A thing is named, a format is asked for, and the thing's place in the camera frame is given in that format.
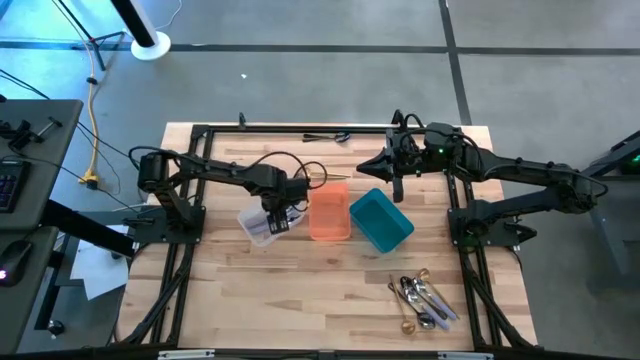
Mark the black caster wheel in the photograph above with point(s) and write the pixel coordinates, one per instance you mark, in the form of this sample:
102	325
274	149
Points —
56	327

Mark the dark grey desk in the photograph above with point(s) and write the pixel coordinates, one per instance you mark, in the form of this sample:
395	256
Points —
20	310
35	150

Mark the white paper sheet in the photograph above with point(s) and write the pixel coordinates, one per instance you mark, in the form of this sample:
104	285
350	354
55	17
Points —
100	270

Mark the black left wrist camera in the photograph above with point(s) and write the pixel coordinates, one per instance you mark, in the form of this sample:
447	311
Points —
295	189

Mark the white round stand base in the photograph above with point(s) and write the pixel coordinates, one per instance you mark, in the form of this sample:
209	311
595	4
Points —
150	50

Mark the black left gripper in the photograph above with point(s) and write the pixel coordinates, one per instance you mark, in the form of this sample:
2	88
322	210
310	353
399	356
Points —
277	195

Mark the clear plastic bin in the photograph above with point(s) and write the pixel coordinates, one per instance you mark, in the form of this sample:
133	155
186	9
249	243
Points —
245	217

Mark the orange plastic bin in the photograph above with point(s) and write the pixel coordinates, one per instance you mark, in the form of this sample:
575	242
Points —
330	215

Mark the black tripod stand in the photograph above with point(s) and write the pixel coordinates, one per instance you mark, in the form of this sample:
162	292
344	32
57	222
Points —
95	40

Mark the black clamp tool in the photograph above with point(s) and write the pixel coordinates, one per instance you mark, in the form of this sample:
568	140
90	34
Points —
22	132

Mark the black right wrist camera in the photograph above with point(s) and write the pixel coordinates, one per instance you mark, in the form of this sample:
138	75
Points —
412	145

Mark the black stand with green light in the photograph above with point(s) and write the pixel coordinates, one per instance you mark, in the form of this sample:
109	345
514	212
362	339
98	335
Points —
615	200

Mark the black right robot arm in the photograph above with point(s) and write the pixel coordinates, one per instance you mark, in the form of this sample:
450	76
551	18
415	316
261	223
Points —
525	167

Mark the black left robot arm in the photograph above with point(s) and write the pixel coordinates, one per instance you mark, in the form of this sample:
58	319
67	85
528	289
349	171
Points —
220	172

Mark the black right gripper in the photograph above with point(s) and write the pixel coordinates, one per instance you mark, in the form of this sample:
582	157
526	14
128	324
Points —
412	167

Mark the black keyboard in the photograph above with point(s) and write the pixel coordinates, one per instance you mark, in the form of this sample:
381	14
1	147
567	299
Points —
10	185

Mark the black computer mouse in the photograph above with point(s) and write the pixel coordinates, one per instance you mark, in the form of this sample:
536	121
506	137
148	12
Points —
14	260

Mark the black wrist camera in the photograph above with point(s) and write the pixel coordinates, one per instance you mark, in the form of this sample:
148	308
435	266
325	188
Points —
412	145
295	189

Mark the teal plastic bin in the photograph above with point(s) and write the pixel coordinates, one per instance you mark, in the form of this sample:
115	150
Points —
382	220

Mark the black pole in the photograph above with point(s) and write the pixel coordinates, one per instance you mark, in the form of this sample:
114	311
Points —
132	20

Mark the silver aluminium bracket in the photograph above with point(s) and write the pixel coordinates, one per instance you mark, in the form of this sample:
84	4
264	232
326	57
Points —
186	354
465	356

